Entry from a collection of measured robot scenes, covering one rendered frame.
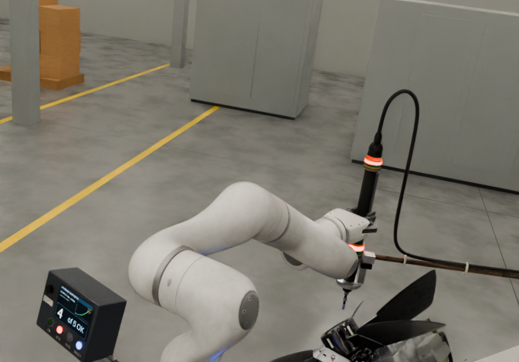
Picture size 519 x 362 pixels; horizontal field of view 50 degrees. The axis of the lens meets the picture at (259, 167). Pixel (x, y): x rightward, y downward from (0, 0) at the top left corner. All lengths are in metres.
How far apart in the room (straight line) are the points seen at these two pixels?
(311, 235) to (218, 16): 7.84
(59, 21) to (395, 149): 5.37
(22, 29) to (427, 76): 4.81
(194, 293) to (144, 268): 0.10
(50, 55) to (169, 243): 8.60
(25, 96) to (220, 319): 6.73
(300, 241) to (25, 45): 6.39
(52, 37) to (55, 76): 0.60
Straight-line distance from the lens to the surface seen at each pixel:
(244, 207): 0.90
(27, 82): 7.38
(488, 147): 7.17
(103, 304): 1.73
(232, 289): 0.83
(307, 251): 1.13
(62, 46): 9.35
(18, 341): 3.69
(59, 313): 1.87
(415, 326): 1.56
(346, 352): 1.74
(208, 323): 0.84
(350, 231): 1.34
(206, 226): 0.89
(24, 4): 7.24
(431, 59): 6.89
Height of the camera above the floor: 2.24
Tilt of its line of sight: 20 degrees down
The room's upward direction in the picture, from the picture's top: 7 degrees clockwise
